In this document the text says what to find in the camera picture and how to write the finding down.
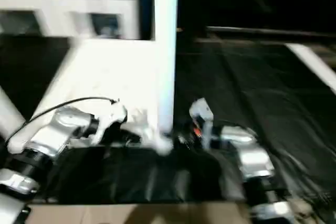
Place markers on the white plastic table top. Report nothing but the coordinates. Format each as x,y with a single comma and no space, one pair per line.
105,77

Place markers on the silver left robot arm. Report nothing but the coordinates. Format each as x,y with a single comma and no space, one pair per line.
42,150

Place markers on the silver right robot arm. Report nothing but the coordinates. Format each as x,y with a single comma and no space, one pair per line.
252,161

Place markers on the black work mat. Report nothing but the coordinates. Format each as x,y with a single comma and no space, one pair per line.
252,103

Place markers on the white glass-door cabinet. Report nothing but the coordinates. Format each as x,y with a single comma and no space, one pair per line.
79,3

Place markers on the white flat board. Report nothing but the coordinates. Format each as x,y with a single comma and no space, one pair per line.
312,64

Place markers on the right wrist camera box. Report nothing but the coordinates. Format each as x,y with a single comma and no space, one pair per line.
201,114

